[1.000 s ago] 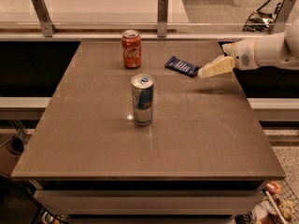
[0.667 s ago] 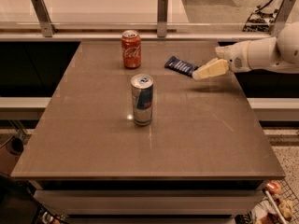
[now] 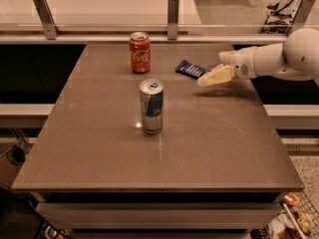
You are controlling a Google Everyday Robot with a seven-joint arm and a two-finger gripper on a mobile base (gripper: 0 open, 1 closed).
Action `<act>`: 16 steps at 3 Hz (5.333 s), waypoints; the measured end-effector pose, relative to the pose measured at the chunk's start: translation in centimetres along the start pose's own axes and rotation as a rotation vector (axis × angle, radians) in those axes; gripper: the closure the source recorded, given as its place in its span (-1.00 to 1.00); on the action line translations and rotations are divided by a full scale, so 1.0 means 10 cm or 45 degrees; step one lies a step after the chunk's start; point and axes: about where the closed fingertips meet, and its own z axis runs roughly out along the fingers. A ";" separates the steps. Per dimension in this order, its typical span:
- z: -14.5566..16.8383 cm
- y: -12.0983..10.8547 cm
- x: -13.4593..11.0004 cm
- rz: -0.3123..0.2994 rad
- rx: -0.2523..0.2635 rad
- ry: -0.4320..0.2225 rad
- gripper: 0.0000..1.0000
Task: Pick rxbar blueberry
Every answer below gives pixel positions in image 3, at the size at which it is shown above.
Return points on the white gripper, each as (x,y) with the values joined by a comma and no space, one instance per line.
(243,63)

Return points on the blue rxbar wrapper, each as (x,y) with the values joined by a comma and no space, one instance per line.
(190,70)

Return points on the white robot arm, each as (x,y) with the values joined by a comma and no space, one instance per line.
(297,59)

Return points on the silver blue red bull can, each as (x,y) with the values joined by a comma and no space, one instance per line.
(151,95)

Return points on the red coca-cola can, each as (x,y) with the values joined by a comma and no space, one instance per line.
(140,52)

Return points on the white drawer front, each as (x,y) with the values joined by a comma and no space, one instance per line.
(159,216)

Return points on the middle metal glass bracket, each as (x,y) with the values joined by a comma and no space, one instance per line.
(172,19)

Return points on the metal glass bracket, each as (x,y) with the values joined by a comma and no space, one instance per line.
(172,19)
(50,29)
(301,15)

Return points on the right metal glass bracket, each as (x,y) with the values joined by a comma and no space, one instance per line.
(301,15)

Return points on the wire basket with snacks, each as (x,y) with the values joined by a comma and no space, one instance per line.
(298,219)

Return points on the left metal glass bracket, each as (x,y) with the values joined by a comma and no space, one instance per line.
(50,29)

